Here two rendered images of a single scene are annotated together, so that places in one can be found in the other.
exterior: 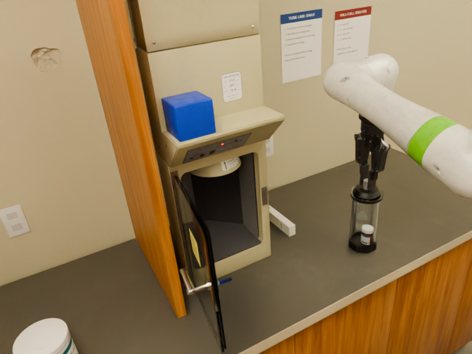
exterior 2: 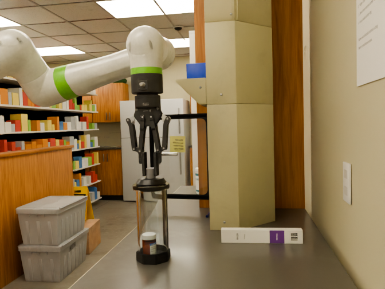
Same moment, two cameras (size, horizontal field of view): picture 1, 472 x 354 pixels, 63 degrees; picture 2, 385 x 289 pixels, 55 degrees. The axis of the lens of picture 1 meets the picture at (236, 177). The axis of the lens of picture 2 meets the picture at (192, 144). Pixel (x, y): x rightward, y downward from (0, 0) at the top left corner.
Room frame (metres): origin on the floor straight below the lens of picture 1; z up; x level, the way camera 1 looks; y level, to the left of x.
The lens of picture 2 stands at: (1.84, -1.26, 1.34)
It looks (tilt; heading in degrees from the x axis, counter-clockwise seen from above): 3 degrees down; 125
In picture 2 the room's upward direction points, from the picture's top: 2 degrees counter-clockwise
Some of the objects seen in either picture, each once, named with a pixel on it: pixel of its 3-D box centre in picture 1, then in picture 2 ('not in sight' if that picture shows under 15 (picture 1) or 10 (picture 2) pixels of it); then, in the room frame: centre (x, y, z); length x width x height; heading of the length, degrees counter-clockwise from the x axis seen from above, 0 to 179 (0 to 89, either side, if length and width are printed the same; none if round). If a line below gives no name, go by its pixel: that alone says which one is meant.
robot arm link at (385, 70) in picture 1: (376, 79); (146, 51); (1.12, -0.44, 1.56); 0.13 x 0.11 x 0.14; 113
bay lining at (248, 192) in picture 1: (209, 195); not in sight; (1.15, 0.10, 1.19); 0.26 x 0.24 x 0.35; 116
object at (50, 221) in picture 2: not in sight; (55, 218); (-1.19, 0.81, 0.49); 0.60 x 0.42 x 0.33; 116
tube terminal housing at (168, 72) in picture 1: (205, 161); (242, 126); (1.15, 0.10, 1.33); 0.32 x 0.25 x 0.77; 116
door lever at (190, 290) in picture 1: (194, 279); not in sight; (0.73, 0.13, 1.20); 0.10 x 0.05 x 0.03; 18
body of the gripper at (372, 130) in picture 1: (372, 133); (148, 110); (1.12, -0.44, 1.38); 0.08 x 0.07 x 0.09; 26
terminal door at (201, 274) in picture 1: (197, 261); (180, 156); (0.81, 0.12, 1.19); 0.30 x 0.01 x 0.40; 18
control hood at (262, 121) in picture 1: (226, 140); (196, 94); (0.99, 0.02, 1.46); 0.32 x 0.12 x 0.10; 116
